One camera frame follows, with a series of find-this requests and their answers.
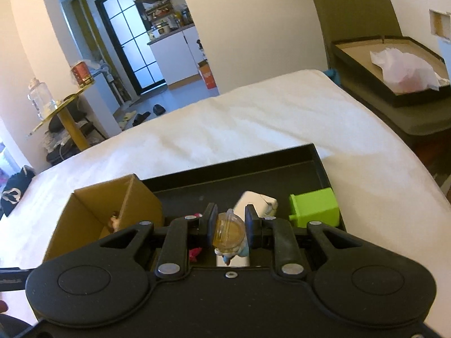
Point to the orange box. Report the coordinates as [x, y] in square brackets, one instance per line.
[208, 75]

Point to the white kitchen cabinet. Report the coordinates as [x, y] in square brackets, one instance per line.
[172, 56]

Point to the black slipper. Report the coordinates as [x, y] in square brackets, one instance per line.
[141, 118]
[159, 110]

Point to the yellow round table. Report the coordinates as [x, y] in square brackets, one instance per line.
[70, 123]

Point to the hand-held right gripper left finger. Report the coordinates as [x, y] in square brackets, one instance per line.
[210, 225]

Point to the black tray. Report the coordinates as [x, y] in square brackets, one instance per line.
[218, 183]

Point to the brown cardboard box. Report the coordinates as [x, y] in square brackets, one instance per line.
[141, 197]

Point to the white tissue paper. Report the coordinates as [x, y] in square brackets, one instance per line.
[405, 68]

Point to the shallow black cardboard box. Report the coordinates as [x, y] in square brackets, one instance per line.
[366, 61]

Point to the black cloth with white print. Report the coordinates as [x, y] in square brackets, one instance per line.
[14, 192]

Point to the black framed glass door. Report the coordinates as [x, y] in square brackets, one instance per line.
[130, 42]

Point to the green plastic box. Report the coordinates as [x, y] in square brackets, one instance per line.
[317, 207]

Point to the pink toy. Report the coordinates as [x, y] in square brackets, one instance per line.
[195, 254]

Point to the red tin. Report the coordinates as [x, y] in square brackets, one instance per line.
[81, 74]

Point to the clear glass jar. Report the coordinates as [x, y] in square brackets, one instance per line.
[40, 100]

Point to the pair of beige slippers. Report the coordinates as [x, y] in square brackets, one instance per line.
[127, 119]

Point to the small brown-haired doll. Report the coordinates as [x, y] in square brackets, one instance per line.
[113, 221]

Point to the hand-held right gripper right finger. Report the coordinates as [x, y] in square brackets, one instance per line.
[252, 225]

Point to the grey white toy figure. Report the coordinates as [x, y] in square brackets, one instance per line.
[255, 200]

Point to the black bags under table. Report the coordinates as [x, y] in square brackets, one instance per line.
[60, 141]

